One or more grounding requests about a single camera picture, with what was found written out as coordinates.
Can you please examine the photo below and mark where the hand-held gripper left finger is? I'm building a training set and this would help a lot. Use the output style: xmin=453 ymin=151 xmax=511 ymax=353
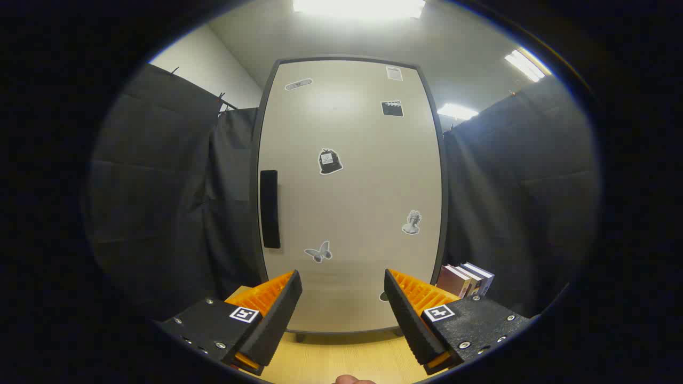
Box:
xmin=155 ymin=269 xmax=303 ymax=377

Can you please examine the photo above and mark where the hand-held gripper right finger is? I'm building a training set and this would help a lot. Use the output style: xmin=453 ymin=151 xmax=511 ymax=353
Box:
xmin=383 ymin=268 xmax=534 ymax=375

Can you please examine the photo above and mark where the black door handle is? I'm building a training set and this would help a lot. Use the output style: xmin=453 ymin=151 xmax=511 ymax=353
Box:
xmin=260 ymin=170 xmax=281 ymax=250

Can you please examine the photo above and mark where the tan cover book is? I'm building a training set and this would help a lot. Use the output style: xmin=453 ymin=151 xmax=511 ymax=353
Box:
xmin=454 ymin=264 xmax=482 ymax=297

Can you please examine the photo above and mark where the dark blue cover book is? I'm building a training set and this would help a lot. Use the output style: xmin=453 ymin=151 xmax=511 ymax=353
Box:
xmin=462 ymin=262 xmax=495 ymax=297

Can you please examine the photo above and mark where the dark grey cabinet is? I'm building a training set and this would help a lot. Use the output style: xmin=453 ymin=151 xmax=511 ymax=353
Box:
xmin=250 ymin=55 xmax=449 ymax=342

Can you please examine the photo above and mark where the black backdrop cloth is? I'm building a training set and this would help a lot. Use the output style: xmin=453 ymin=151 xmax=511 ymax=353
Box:
xmin=85 ymin=63 xmax=602 ymax=321

